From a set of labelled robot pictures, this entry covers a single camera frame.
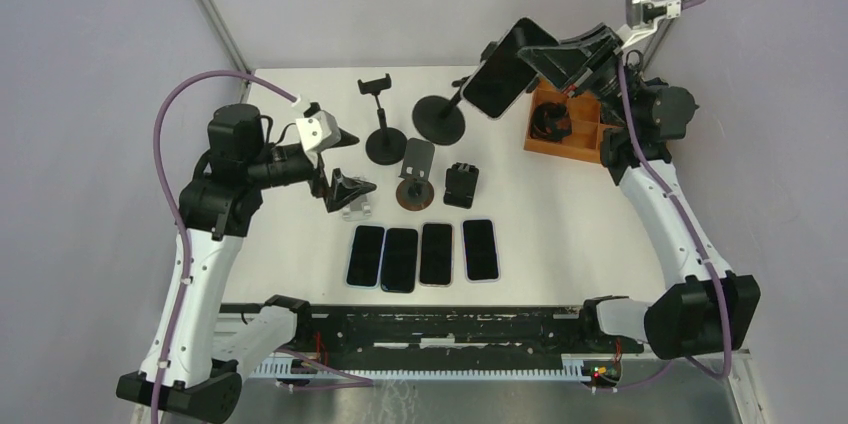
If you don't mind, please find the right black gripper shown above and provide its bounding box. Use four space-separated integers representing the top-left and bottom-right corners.
518 22 646 130

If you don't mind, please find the black phone stand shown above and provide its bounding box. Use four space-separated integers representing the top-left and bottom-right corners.
357 73 407 166
412 76 470 146

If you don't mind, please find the silver folding phone stand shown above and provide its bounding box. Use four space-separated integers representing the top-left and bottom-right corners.
338 176 375 222

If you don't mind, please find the black round-base stand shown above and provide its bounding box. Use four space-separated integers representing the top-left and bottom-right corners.
395 138 435 211

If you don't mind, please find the black smartphone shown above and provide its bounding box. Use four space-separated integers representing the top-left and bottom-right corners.
380 228 419 293

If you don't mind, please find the light blue smartphone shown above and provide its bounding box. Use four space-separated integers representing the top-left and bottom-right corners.
345 225 386 288

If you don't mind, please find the black folding stand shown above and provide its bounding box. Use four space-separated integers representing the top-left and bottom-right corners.
443 162 480 209

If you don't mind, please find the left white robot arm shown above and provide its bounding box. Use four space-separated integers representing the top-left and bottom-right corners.
116 104 375 423

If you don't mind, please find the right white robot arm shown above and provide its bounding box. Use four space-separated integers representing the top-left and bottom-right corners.
514 25 761 360

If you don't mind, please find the orange wooden divided tray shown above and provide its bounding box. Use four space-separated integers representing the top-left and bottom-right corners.
523 79 619 164

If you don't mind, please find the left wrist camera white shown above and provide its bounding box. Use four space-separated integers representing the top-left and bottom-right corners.
292 99 342 156

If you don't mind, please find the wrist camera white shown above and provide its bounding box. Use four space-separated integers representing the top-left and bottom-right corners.
292 99 342 156
617 0 683 50

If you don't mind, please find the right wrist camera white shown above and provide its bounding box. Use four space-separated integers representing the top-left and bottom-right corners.
617 0 683 50

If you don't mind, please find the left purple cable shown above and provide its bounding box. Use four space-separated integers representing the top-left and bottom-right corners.
149 69 303 424

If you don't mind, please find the white slotted cable duct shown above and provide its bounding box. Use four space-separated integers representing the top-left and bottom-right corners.
249 353 618 386

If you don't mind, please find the aluminium frame rail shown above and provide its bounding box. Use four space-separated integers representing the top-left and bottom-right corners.
150 311 753 361

